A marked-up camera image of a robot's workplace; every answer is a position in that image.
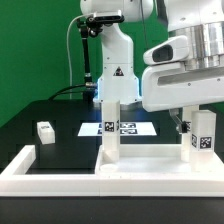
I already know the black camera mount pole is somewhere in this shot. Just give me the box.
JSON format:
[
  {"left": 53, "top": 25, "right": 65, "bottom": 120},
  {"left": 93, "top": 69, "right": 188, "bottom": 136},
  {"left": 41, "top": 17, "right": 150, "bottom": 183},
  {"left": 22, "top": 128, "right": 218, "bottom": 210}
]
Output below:
[{"left": 77, "top": 19, "right": 96, "bottom": 102}]

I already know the white cable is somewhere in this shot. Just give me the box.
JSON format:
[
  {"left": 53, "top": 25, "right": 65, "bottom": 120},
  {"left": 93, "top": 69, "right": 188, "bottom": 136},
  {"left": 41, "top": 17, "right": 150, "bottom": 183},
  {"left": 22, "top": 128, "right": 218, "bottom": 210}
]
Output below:
[{"left": 66, "top": 13, "right": 92, "bottom": 100}]

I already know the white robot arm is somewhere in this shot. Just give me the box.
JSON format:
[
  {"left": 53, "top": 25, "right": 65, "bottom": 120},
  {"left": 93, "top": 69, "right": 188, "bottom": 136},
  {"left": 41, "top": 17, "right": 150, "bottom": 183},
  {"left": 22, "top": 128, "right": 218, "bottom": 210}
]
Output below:
[{"left": 80, "top": 0, "right": 224, "bottom": 112}]

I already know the black camera on mount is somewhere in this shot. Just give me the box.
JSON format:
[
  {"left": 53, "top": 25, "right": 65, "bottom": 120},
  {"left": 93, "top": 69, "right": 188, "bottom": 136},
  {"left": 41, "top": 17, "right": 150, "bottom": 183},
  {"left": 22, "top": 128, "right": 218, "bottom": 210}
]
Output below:
[{"left": 87, "top": 10, "right": 124, "bottom": 24}]

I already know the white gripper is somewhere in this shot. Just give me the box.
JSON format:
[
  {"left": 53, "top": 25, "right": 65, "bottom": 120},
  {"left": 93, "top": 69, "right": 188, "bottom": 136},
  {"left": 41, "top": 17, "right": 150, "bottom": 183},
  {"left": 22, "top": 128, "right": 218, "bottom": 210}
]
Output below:
[{"left": 142, "top": 62, "right": 224, "bottom": 134}]

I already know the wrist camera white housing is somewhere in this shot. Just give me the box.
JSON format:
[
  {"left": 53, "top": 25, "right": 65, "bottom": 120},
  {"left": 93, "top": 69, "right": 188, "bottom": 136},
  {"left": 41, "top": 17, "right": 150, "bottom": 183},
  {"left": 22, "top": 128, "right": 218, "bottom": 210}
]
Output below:
[{"left": 143, "top": 35, "right": 190, "bottom": 66}]

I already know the black cable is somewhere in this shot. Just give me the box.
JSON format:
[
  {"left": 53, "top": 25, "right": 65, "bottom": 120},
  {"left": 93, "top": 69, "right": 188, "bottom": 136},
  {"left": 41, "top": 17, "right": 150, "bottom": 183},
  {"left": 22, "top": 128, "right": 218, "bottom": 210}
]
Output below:
[{"left": 48, "top": 83, "right": 88, "bottom": 101}]

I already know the marker tag sheet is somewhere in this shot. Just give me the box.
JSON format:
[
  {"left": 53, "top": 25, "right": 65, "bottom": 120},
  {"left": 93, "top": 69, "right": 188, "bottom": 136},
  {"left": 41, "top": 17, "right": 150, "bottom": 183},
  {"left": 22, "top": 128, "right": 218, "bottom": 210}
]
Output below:
[{"left": 78, "top": 122, "right": 157, "bottom": 137}]

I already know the white desk top panel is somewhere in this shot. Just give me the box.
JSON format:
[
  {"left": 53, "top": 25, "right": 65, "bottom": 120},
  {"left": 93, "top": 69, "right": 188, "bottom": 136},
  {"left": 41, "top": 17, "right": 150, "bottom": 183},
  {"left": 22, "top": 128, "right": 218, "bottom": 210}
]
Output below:
[{"left": 94, "top": 143, "right": 224, "bottom": 176}]

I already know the white U-shaped fence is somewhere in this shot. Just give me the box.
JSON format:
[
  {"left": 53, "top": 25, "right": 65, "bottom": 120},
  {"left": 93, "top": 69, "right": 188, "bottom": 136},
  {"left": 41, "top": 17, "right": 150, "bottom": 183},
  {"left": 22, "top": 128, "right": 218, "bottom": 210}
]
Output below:
[{"left": 0, "top": 145, "right": 224, "bottom": 197}]

